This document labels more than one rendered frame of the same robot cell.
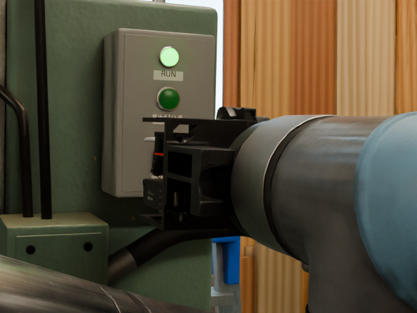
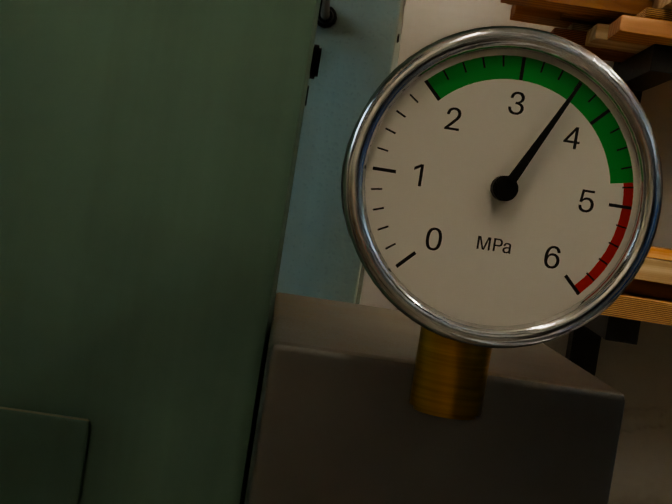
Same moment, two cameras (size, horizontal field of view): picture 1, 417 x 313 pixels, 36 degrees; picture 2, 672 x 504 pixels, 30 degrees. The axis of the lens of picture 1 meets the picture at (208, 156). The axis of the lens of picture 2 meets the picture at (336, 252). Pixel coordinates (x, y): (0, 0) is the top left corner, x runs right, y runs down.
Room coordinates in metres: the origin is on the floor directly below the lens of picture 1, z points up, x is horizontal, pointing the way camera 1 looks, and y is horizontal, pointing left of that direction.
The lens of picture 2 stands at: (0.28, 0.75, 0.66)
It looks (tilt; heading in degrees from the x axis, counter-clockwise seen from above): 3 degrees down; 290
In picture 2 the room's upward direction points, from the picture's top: 9 degrees clockwise
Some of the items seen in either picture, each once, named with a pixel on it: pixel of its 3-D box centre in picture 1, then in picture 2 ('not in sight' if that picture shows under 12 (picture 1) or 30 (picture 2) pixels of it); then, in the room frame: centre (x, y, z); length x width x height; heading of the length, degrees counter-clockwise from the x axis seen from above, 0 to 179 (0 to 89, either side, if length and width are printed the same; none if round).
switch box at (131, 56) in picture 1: (157, 114); not in sight; (0.65, 0.05, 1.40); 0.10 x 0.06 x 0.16; 113
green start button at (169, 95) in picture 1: (169, 99); not in sight; (0.62, 0.04, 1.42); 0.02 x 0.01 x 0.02; 113
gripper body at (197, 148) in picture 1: (229, 174); not in sight; (0.41, -0.01, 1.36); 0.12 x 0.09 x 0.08; 23
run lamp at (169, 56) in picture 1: (169, 56); not in sight; (0.62, 0.04, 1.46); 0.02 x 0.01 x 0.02; 113
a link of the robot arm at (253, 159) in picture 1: (305, 192); not in sight; (0.34, -0.05, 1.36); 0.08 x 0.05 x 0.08; 113
